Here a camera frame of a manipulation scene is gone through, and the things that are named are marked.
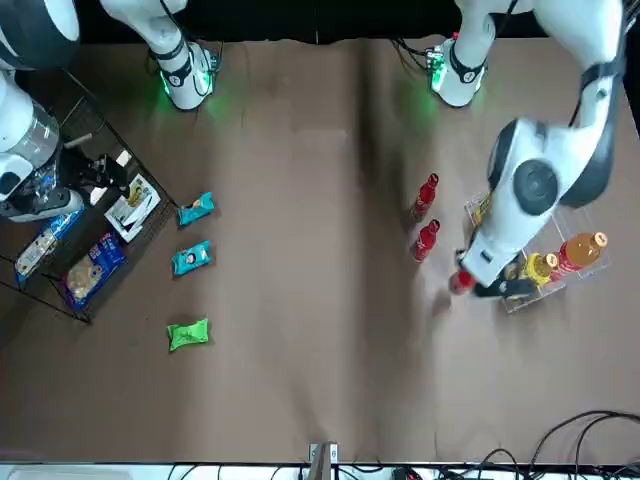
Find orange tea bottle red label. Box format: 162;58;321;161
549;231;610;281

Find teal chips bag face print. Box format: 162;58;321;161
172;240;211;277

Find small connector green light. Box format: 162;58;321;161
424;43;447;71

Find red cola bottle colourful print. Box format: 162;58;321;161
412;219;441;262

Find grey metal bracket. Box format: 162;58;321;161
308;441;340;480

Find black cable bundle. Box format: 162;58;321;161
394;38;436;69

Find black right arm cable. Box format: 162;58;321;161
146;0;221;101

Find clear acrylic shelf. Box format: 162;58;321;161
464;192;612;315

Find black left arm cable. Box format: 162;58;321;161
492;0;519;39

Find blue cookie bag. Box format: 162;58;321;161
63;232;127;312

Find teal chips bag orange print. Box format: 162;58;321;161
177;192;216;227

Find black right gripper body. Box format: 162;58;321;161
58;149;104;194

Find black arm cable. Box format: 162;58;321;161
492;0;519;39
146;0;221;101

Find white flat strip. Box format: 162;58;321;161
89;150;132;206

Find black wire shelf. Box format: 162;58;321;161
0;64;180;326

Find green chips bag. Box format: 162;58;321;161
167;318;210;352

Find white snack packet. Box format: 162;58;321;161
104;173;162;244

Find red cola bottle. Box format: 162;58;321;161
448;269;476;296
409;173;440;221

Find yellow label tea bottle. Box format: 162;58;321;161
472;192;496;226
502;252;560;301

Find long blue cookie packet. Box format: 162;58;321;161
14;209;86;284

